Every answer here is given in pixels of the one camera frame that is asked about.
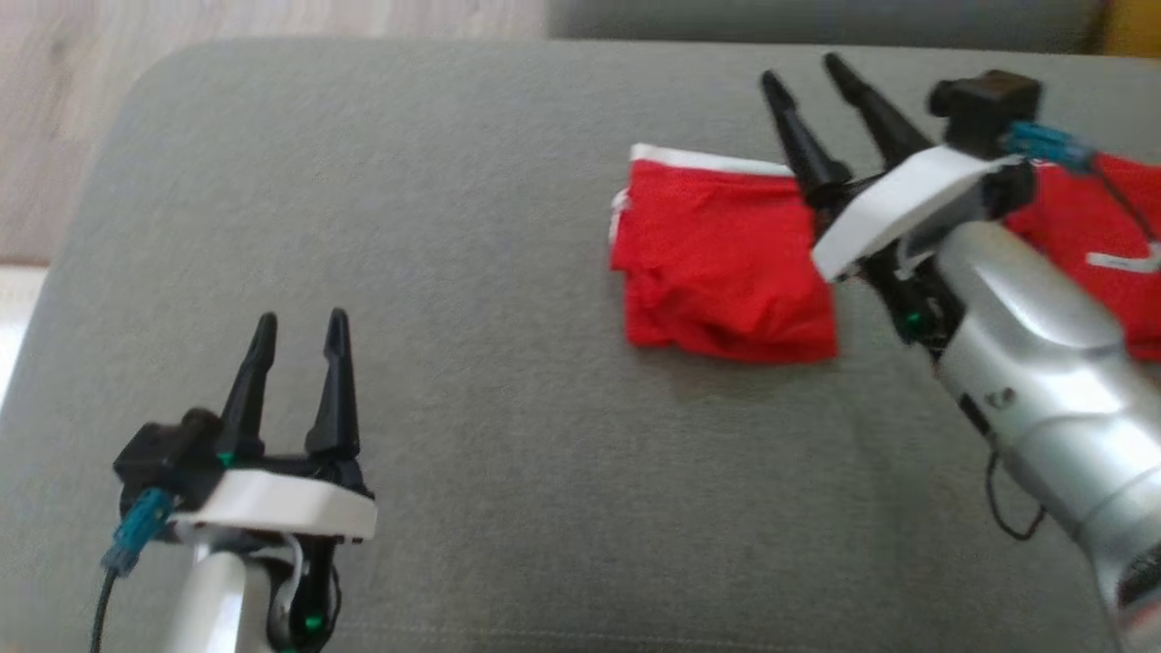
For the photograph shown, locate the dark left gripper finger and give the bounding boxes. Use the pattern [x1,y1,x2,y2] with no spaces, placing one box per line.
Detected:
[222,313,278,454]
[306,310,361,454]

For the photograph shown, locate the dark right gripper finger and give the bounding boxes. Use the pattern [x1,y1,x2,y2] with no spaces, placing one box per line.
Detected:
[762,71,852,208]
[824,53,935,169]

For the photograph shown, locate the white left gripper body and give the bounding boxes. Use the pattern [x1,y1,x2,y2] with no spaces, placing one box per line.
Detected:
[171,453,378,545]

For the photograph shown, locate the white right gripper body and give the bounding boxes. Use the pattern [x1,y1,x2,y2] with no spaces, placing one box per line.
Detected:
[810,145,999,282]

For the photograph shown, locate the red white basketball shorts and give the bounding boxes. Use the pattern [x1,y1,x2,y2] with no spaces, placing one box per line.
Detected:
[608,143,840,365]

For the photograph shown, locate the red white basketball jersey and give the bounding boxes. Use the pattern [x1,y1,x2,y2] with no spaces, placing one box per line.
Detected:
[1002,150,1161,364]

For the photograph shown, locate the yellow and grey sofa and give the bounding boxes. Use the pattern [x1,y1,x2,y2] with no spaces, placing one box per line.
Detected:
[0,38,1161,653]

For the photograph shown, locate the yellow sofa backrest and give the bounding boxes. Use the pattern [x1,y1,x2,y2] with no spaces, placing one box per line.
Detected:
[1099,0,1161,60]

